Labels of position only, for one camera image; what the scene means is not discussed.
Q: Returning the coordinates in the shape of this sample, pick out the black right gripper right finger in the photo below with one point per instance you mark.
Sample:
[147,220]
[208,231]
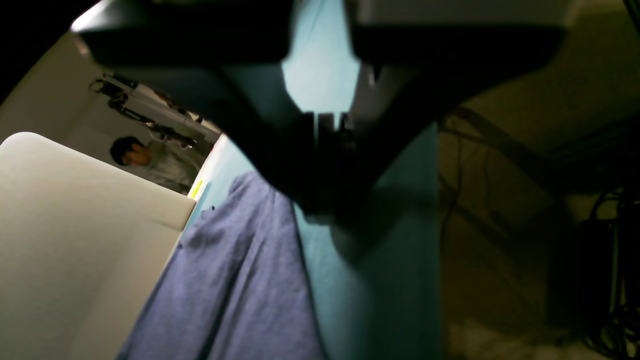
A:
[419,60]

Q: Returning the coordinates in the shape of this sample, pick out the person in white shirt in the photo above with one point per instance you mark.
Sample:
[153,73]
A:
[166,165]

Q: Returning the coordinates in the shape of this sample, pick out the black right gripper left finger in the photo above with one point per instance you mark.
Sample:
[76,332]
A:
[221,59]

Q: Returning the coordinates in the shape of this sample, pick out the blue-grey heathered T-shirt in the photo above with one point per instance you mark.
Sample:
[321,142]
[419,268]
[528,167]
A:
[235,288]

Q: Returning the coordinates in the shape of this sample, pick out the teal table cloth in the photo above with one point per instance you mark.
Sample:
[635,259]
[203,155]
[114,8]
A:
[375,271]

